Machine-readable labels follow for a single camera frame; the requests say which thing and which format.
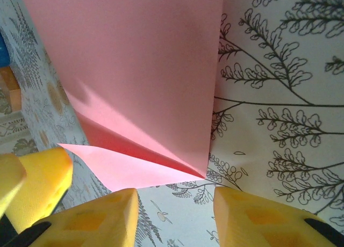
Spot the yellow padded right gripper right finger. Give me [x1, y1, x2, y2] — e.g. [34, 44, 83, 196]
[213, 186, 344, 247]

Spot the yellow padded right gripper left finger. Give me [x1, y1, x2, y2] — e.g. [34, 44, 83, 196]
[16, 187, 139, 247]

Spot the pink cloth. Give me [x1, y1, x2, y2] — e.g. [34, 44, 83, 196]
[17, 0, 225, 191]

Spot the orange wooden board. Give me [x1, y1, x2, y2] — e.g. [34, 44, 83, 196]
[0, 66, 23, 115]

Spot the blue enamel mug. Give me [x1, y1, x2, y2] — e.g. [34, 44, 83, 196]
[0, 32, 11, 68]

